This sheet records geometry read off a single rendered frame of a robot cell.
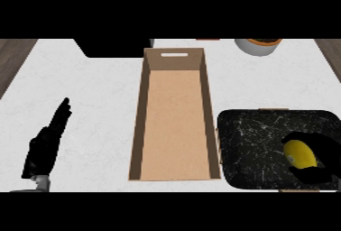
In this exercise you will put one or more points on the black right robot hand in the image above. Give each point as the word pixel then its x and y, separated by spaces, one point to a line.
pixel 327 152

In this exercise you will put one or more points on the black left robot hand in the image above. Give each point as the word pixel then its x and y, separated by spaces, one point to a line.
pixel 44 150

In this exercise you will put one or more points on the yellow lemon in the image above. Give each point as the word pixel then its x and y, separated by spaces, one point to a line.
pixel 300 155

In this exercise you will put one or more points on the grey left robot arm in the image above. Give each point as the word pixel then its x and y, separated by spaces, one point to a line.
pixel 39 185

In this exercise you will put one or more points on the black marbled tray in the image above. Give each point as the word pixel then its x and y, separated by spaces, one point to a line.
pixel 258 144

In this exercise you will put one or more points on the open cardboard box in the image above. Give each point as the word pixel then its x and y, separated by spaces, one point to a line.
pixel 175 120

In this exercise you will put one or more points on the black appliance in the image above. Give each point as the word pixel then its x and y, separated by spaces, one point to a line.
pixel 114 47

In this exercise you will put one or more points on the white plant pot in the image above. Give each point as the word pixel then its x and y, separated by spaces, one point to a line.
pixel 258 47

